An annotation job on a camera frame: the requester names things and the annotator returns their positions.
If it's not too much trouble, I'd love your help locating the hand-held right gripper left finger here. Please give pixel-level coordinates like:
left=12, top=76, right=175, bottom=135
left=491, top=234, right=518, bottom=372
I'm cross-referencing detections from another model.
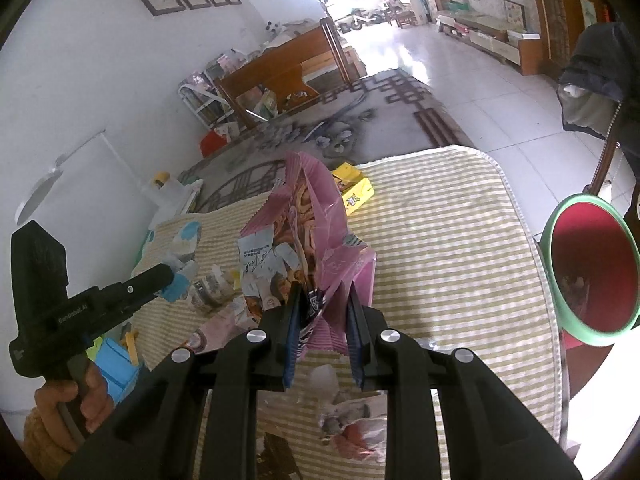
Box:
left=57, top=282, right=306, bottom=480

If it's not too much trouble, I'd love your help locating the wooden stool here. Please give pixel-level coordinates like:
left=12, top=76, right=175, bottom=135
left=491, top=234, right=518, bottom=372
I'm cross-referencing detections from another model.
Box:
left=561, top=330, right=610, bottom=402

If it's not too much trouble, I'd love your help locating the red bin with green rim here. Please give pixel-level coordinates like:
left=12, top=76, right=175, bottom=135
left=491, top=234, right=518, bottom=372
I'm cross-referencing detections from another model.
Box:
left=542, top=195, right=640, bottom=348

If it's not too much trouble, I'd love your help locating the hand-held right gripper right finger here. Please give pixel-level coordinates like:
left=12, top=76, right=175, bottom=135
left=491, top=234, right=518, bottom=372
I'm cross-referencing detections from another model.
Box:
left=347, top=290, right=583, bottom=480

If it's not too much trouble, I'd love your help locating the dark blue jacket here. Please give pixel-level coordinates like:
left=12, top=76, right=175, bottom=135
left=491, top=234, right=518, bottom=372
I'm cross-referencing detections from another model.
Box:
left=557, top=22, right=640, bottom=142

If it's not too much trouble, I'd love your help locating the carved wooden chair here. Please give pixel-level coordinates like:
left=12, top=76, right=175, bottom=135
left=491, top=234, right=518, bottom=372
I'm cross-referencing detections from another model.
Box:
left=582, top=100, right=640, bottom=221

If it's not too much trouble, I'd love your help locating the clear bottle with yellow cap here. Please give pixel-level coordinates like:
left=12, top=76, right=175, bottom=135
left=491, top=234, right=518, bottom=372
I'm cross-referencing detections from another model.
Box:
left=142, top=172, right=201, bottom=221

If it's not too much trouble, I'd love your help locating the blue plastic toy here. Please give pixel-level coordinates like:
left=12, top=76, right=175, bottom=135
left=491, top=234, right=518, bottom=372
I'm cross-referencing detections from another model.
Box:
left=92, top=332, right=145, bottom=403

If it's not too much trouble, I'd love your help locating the pale pink wrapper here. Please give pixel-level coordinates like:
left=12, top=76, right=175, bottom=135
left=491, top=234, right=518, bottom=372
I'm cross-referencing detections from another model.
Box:
left=190, top=305, right=263, bottom=351

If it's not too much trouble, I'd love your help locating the wooden bench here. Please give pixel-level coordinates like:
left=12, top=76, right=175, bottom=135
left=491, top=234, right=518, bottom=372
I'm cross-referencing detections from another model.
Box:
left=215, top=17, right=363, bottom=131

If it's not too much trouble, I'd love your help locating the red floor container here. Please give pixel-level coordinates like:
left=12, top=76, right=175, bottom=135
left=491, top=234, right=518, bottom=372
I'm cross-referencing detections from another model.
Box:
left=200, top=130, right=228, bottom=158

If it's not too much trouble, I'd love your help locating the pink snack bag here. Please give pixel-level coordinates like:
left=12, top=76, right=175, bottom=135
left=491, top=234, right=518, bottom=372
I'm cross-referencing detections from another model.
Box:
left=237, top=152, right=378, bottom=361

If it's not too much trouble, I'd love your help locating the low wooden cabinet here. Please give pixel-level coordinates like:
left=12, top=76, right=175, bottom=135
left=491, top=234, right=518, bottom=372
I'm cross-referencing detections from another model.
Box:
left=437, top=10, right=543, bottom=77

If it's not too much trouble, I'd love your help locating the white wire rack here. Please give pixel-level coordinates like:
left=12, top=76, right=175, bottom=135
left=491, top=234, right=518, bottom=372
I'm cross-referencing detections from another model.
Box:
left=179, top=72, right=236, bottom=128

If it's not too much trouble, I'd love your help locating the yellow box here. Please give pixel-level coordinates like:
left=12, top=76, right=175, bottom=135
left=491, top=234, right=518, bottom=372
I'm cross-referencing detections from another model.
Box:
left=331, top=162, right=376, bottom=216

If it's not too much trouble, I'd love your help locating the clear plastic wrapper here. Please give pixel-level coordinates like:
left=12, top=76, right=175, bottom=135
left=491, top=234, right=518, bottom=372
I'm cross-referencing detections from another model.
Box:
left=187, top=265, right=243, bottom=317

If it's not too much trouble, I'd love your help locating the crumpled clear plastic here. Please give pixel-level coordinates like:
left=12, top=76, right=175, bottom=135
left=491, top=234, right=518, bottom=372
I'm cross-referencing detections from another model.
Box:
left=309, top=365, right=337, bottom=397

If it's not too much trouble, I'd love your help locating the person's left forearm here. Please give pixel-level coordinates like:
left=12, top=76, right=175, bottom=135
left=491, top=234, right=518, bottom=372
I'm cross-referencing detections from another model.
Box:
left=22, top=410, right=73, bottom=471

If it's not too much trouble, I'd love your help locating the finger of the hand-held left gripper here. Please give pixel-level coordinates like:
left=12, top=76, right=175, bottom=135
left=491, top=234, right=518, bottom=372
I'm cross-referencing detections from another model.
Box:
left=127, top=263, right=176, bottom=306

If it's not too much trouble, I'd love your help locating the dark wrapper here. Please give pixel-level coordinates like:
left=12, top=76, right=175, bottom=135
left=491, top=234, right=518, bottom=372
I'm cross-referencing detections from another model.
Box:
left=257, top=430, right=303, bottom=480

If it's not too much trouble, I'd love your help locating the red and white wrapper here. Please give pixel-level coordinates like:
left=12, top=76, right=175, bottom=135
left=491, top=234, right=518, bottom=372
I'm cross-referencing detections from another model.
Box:
left=320, top=395, right=388, bottom=461

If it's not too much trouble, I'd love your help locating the person's left hand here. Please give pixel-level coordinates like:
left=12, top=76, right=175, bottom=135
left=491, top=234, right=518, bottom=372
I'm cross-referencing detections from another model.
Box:
left=34, top=360, right=116, bottom=453

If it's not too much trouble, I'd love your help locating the yellow striped table cloth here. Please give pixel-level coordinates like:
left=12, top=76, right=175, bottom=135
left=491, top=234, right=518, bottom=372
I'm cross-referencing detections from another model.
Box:
left=132, top=145, right=563, bottom=480

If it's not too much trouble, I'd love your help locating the white desk lamp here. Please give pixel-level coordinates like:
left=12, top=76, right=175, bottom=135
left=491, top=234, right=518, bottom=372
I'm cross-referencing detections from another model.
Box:
left=15, top=130, right=146, bottom=226

